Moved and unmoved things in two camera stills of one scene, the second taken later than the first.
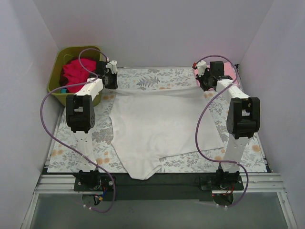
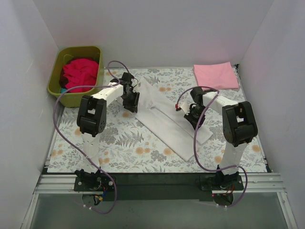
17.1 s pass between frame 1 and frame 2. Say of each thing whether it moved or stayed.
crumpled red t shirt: stayed
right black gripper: moved
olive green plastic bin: stayed
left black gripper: moved
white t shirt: moved
